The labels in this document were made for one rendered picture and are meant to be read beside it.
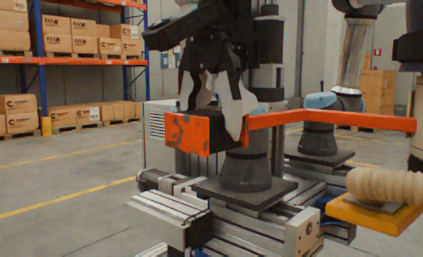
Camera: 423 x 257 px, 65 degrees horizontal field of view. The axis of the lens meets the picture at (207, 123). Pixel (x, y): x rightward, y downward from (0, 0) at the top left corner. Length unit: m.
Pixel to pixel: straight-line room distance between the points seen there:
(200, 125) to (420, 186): 0.26
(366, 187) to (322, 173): 0.87
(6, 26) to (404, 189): 7.38
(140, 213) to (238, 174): 0.33
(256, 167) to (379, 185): 0.50
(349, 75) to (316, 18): 10.16
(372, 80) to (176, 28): 7.69
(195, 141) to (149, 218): 0.62
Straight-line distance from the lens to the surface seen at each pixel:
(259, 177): 0.91
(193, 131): 0.43
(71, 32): 8.11
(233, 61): 0.43
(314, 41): 11.47
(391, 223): 0.51
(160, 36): 0.40
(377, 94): 8.02
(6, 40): 7.53
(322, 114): 0.64
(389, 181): 0.46
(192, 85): 0.48
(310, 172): 1.36
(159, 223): 0.99
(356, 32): 1.41
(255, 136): 0.89
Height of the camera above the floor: 1.36
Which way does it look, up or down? 9 degrees down
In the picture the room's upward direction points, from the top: straight up
